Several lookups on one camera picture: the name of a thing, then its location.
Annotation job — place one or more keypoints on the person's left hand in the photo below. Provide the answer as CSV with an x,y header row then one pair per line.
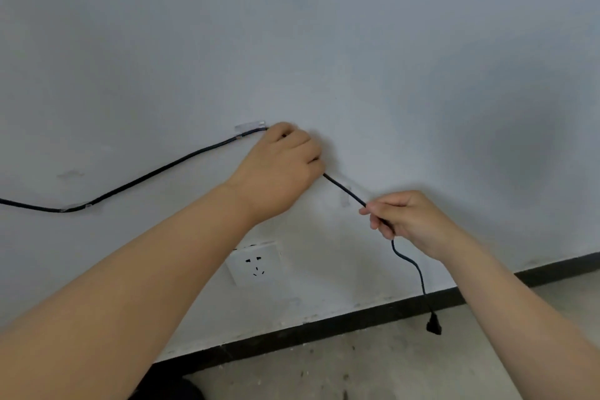
x,y
276,174

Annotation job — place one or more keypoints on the person's left forearm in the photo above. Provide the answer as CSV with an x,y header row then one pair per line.
x,y
126,301

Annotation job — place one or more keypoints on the white wall socket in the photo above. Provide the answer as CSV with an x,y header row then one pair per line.
x,y
255,263

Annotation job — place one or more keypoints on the person's right hand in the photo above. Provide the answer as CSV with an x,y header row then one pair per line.
x,y
419,221

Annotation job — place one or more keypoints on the person's left fingers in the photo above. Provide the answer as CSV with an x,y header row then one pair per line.
x,y
304,144

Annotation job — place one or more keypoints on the black baseboard strip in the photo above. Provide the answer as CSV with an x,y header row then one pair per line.
x,y
328,324

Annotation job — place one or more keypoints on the person's right fingers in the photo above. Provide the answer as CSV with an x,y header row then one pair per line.
x,y
384,212

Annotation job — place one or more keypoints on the person's right forearm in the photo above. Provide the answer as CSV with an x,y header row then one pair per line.
x,y
520,320

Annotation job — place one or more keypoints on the person's black trouser leg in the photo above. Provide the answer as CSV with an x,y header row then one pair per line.
x,y
164,388

